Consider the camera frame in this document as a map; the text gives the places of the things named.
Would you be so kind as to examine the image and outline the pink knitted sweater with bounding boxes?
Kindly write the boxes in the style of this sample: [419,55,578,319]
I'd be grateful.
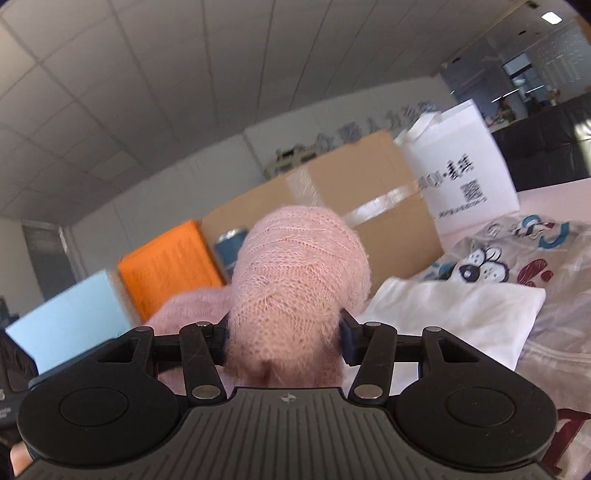
[145,206,373,398]

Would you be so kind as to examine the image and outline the black sofa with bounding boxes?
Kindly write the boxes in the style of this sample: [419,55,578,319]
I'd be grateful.
[491,95,591,193]

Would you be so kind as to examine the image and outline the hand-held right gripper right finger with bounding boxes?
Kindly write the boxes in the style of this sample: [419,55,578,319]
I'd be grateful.
[339,309,484,408]

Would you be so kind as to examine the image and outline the white paper bag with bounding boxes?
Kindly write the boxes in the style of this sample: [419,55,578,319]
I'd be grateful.
[392,98,520,239]

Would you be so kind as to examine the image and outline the cardboard box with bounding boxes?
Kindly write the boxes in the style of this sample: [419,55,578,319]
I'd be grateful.
[199,129,445,291]

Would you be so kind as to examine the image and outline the white folded garment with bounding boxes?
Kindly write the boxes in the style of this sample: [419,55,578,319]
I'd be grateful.
[358,276,547,371]

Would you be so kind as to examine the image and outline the dark blue thermos bottle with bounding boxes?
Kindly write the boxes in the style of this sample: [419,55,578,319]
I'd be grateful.
[214,225,253,283]

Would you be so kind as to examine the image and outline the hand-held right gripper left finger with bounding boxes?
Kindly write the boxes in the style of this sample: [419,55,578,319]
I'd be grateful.
[95,316,232,408]

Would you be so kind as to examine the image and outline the large light blue foam board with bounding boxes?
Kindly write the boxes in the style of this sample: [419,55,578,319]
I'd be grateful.
[4,270,136,376]

